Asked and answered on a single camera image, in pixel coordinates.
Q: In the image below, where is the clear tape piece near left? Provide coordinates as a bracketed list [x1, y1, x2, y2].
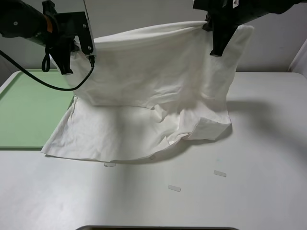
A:
[104, 162, 116, 168]

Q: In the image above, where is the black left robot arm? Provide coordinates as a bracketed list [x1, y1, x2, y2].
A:
[0, 0, 79, 75]

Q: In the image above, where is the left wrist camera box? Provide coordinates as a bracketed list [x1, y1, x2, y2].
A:
[55, 11, 95, 56]

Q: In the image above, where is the clear tape piece near centre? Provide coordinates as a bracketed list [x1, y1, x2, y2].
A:
[168, 185, 181, 192]

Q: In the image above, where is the clear tape piece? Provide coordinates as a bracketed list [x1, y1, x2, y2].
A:
[104, 162, 116, 168]
[213, 170, 226, 177]
[168, 185, 181, 192]

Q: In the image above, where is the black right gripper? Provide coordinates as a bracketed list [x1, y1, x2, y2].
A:
[193, 0, 254, 57]

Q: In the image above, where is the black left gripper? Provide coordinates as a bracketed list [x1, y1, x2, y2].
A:
[42, 0, 79, 75]

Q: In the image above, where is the clear tape piece near right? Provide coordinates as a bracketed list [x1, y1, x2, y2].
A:
[213, 170, 226, 177]

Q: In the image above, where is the green plastic tray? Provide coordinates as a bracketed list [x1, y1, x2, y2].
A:
[0, 71, 73, 150]

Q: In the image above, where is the white short sleeve shirt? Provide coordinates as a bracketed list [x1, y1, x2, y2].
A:
[42, 21, 254, 162]

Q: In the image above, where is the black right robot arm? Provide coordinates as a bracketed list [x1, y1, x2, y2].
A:
[193, 0, 302, 57]

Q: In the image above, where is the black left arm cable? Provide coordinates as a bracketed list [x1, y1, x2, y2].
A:
[0, 45, 96, 92]

